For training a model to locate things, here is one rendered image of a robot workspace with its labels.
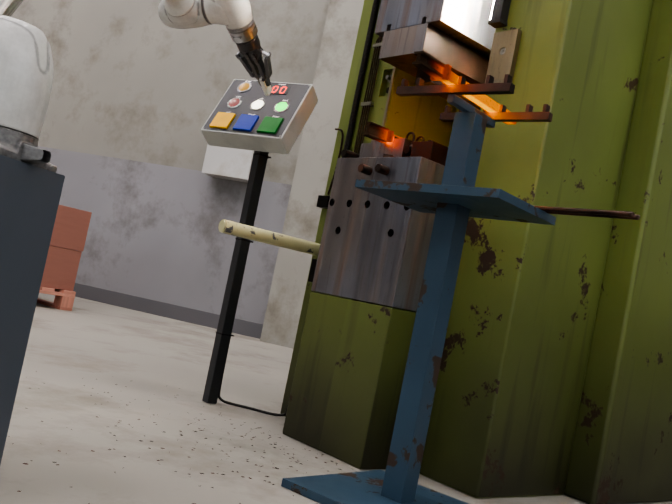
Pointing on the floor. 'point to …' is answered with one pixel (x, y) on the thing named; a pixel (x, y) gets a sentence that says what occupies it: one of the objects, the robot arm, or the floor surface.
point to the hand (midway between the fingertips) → (265, 85)
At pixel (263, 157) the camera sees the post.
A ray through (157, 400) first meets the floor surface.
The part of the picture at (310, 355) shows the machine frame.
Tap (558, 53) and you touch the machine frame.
